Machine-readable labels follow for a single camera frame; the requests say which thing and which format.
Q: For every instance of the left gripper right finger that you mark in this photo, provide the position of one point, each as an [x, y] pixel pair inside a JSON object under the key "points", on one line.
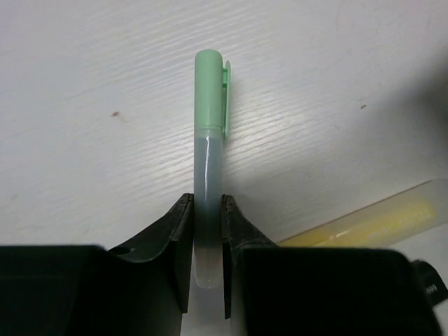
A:
{"points": [[273, 290]]}

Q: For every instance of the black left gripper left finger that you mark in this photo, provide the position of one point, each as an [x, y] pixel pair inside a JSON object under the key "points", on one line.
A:
{"points": [[139, 287]]}

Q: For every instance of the pastel yellow highlighter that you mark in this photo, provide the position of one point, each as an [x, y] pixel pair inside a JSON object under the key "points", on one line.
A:
{"points": [[383, 223]]}

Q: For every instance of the pastel green highlighter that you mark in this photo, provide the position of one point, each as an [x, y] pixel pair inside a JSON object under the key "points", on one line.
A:
{"points": [[211, 129]]}

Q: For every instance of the pink black highlighter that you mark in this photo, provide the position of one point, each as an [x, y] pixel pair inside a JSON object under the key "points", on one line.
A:
{"points": [[435, 288]]}

